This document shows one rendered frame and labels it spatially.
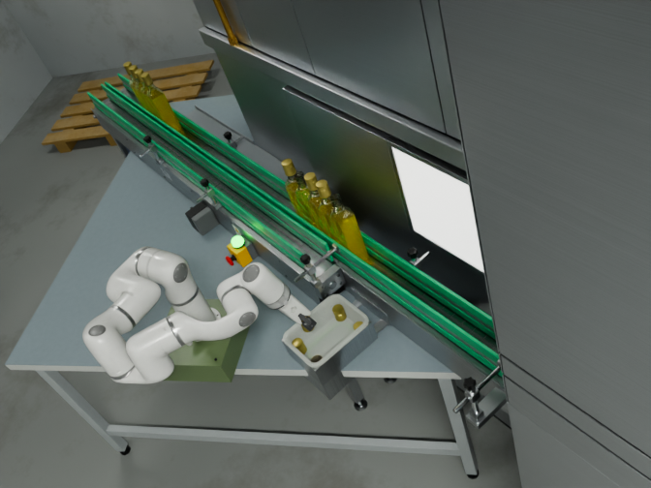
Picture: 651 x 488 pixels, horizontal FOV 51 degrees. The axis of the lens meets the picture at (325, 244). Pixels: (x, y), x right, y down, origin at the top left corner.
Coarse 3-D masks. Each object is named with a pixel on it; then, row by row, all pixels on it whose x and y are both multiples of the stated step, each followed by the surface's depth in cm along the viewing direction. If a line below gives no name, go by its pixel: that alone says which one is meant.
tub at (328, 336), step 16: (320, 304) 208; (352, 304) 204; (320, 320) 209; (336, 320) 211; (352, 320) 209; (368, 320) 199; (288, 336) 204; (304, 336) 208; (320, 336) 208; (336, 336) 207; (352, 336) 196; (320, 352) 204
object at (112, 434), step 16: (64, 384) 258; (448, 384) 202; (80, 400) 266; (448, 400) 208; (96, 416) 274; (464, 416) 220; (112, 432) 279; (128, 432) 276; (144, 432) 273; (160, 432) 271; (176, 432) 269; (192, 432) 267; (208, 432) 265; (224, 432) 263; (240, 432) 261; (256, 432) 259; (464, 432) 221; (128, 448) 293; (352, 448) 247; (368, 448) 244; (384, 448) 242; (400, 448) 239; (416, 448) 237; (432, 448) 235; (448, 448) 233; (464, 448) 229; (464, 464) 237
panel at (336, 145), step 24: (288, 96) 207; (312, 120) 204; (336, 120) 191; (360, 120) 184; (312, 144) 215; (336, 144) 201; (360, 144) 188; (384, 144) 178; (408, 144) 171; (336, 168) 212; (360, 168) 198; (384, 168) 186; (456, 168) 160; (360, 192) 209; (384, 192) 196; (408, 216) 193
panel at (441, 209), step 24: (408, 168) 176; (432, 168) 166; (408, 192) 184; (432, 192) 174; (456, 192) 164; (432, 216) 182; (456, 216) 172; (432, 240) 191; (456, 240) 180; (480, 264) 178
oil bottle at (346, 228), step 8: (344, 208) 196; (336, 216) 196; (344, 216) 195; (352, 216) 197; (336, 224) 198; (344, 224) 196; (352, 224) 198; (336, 232) 202; (344, 232) 198; (352, 232) 200; (344, 240) 201; (352, 240) 202; (360, 240) 204; (352, 248) 203; (360, 248) 206; (360, 256) 207
